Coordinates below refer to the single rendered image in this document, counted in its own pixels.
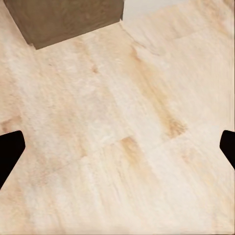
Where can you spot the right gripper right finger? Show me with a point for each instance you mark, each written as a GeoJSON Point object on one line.
{"type": "Point", "coordinates": [227, 145]}

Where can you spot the cabinet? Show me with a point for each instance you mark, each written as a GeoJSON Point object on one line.
{"type": "Point", "coordinates": [47, 22]}

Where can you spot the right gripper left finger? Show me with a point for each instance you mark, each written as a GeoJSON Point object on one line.
{"type": "Point", "coordinates": [12, 145]}

